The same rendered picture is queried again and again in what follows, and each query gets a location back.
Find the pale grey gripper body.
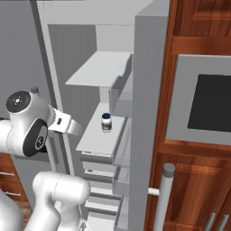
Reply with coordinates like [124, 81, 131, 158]
[64, 113, 83, 137]

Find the long grey fridge shelf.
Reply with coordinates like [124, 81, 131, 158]
[75, 101, 128, 158]

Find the short grey fridge shelf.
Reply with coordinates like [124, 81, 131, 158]
[65, 51, 134, 89]

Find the grey fridge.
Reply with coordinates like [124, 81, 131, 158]
[35, 0, 171, 231]

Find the plain grey fridge door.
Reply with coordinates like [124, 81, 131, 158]
[0, 0, 66, 181]

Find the white jar with dark lid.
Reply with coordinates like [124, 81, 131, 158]
[101, 112, 113, 134]

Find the brown wooden drawer unit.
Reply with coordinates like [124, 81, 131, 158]
[0, 152, 32, 217]

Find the grey built-in oven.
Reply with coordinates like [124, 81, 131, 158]
[166, 53, 231, 147]

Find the brown wooden cupboard run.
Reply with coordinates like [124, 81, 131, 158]
[143, 0, 231, 231]

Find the grey fridge door with handle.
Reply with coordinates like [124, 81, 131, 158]
[112, 6, 170, 231]

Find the grey fridge door handle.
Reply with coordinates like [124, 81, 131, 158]
[147, 162, 177, 231]

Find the grey cupboard handle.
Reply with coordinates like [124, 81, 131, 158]
[218, 214, 230, 231]
[205, 212, 217, 231]

